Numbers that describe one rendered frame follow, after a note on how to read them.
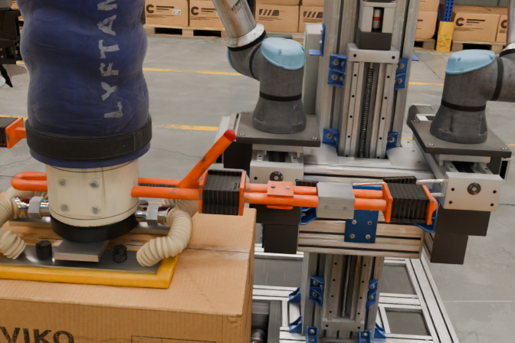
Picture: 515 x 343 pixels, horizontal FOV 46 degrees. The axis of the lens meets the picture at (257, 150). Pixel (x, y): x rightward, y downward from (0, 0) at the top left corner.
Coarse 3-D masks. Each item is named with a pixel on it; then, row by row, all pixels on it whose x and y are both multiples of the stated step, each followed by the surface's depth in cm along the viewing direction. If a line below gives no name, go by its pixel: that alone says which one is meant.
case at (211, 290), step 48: (48, 240) 121; (144, 240) 123; (192, 240) 124; (240, 240) 125; (0, 288) 106; (48, 288) 106; (96, 288) 107; (144, 288) 108; (192, 288) 108; (240, 288) 109; (0, 336) 106; (48, 336) 106; (96, 336) 105; (144, 336) 105; (192, 336) 104; (240, 336) 104
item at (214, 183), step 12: (204, 180) 114; (216, 180) 116; (228, 180) 117; (240, 180) 117; (204, 192) 111; (216, 192) 111; (228, 192) 111; (240, 192) 111; (204, 204) 112; (216, 204) 112; (228, 204) 112; (240, 204) 112
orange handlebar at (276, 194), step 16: (16, 176) 116; (32, 176) 117; (144, 192) 113; (160, 192) 113; (176, 192) 113; (192, 192) 113; (256, 192) 114; (272, 192) 113; (288, 192) 113; (304, 192) 116; (368, 192) 116; (288, 208) 113; (368, 208) 113; (384, 208) 112
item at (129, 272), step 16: (0, 256) 111; (32, 256) 111; (48, 256) 111; (112, 256) 110; (128, 256) 112; (176, 256) 115; (0, 272) 107; (16, 272) 107; (32, 272) 107; (48, 272) 107; (64, 272) 108; (80, 272) 108; (96, 272) 108; (112, 272) 108; (128, 272) 108; (144, 272) 108; (160, 272) 109
